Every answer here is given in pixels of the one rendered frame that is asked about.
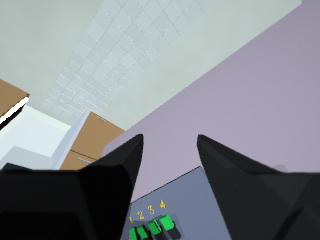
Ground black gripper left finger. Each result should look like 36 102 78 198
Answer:
0 134 144 240

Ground grey switch panel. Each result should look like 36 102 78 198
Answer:
121 165 231 240

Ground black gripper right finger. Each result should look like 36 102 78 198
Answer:
197 135 320 240

